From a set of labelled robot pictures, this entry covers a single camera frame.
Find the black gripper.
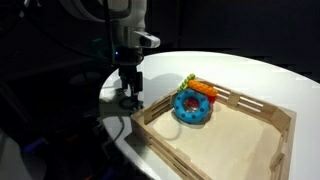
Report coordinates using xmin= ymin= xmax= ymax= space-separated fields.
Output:
xmin=112 ymin=46 xmax=146 ymax=108

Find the dark green ring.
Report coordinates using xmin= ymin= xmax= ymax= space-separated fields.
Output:
xmin=119 ymin=96 xmax=140 ymax=110

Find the wooden slatted tray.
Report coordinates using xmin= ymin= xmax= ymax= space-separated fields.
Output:
xmin=129 ymin=78 xmax=298 ymax=180

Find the orange ridged toy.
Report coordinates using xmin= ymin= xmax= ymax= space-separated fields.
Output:
xmin=187 ymin=79 xmax=219 ymax=98

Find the red toy piece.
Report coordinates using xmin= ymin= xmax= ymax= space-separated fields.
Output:
xmin=207 ymin=94 xmax=218 ymax=105

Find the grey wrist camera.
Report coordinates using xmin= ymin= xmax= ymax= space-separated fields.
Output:
xmin=131 ymin=29 xmax=161 ymax=50

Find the light green gear ring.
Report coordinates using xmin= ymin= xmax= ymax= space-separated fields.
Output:
xmin=177 ymin=73 xmax=197 ymax=93

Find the blue dotted ring toy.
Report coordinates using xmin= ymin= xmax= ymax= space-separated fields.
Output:
xmin=173 ymin=88 xmax=212 ymax=125

